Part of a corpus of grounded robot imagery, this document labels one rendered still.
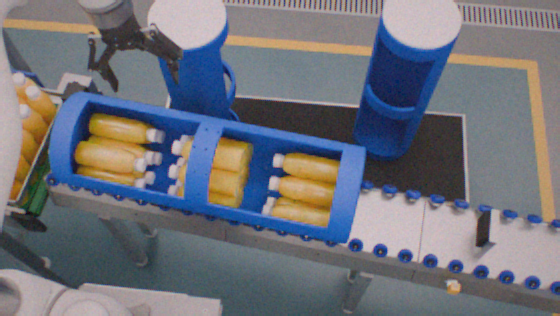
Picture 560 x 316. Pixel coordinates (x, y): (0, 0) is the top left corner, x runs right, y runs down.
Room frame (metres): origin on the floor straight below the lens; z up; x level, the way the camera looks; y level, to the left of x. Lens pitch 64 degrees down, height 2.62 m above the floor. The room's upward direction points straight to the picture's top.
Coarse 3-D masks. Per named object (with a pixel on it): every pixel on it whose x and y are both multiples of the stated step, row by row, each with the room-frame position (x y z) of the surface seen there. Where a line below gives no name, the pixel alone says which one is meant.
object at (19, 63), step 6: (6, 36) 1.29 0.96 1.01; (6, 42) 1.27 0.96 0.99; (12, 42) 1.30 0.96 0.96; (6, 48) 1.26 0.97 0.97; (12, 48) 1.28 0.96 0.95; (12, 54) 1.27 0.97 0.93; (18, 54) 1.29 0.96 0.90; (12, 60) 1.27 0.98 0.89; (18, 60) 1.27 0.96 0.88; (24, 60) 1.30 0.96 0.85; (12, 66) 1.27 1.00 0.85; (18, 66) 1.26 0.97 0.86; (24, 66) 1.28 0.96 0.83
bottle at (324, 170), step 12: (288, 156) 0.74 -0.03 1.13; (300, 156) 0.74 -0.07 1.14; (312, 156) 0.74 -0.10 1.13; (288, 168) 0.71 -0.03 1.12; (300, 168) 0.70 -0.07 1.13; (312, 168) 0.70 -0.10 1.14; (324, 168) 0.70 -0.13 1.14; (336, 168) 0.70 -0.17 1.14; (324, 180) 0.67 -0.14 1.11; (336, 180) 0.67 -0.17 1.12
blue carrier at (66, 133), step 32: (96, 96) 0.91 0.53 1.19; (64, 128) 0.79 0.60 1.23; (160, 128) 0.90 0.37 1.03; (192, 128) 0.88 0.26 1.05; (224, 128) 0.86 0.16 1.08; (256, 128) 0.80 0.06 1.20; (64, 160) 0.71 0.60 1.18; (192, 160) 0.69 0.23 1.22; (256, 160) 0.80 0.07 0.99; (352, 160) 0.68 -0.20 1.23; (128, 192) 0.64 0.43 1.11; (160, 192) 0.70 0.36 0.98; (192, 192) 0.62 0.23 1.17; (256, 192) 0.70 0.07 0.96; (352, 192) 0.59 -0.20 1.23; (256, 224) 0.56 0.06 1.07; (288, 224) 0.54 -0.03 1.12; (352, 224) 0.52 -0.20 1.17
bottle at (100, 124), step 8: (96, 112) 0.90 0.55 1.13; (96, 120) 0.86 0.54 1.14; (104, 120) 0.86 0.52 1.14; (112, 120) 0.86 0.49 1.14; (120, 120) 0.86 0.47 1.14; (128, 120) 0.86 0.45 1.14; (136, 120) 0.87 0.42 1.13; (96, 128) 0.84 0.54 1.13; (104, 128) 0.84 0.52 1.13; (112, 128) 0.84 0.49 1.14; (120, 128) 0.84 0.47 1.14; (128, 128) 0.83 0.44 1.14; (136, 128) 0.84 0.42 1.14; (144, 128) 0.84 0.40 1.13; (104, 136) 0.83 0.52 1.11; (112, 136) 0.82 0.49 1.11; (120, 136) 0.82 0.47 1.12; (128, 136) 0.82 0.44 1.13; (136, 136) 0.81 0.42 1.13; (144, 136) 0.82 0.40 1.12
